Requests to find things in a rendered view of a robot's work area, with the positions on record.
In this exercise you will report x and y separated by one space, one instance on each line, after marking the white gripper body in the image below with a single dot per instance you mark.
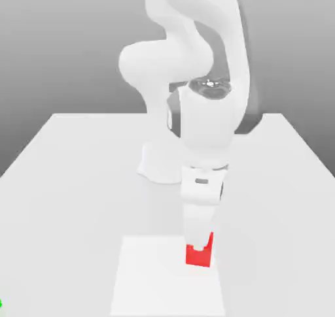
201 192

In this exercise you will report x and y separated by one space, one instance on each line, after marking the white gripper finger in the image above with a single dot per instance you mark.
198 225

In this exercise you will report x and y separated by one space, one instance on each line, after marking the small red cube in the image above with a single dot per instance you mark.
197 259

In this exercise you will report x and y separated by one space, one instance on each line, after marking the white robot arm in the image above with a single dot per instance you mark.
167 60

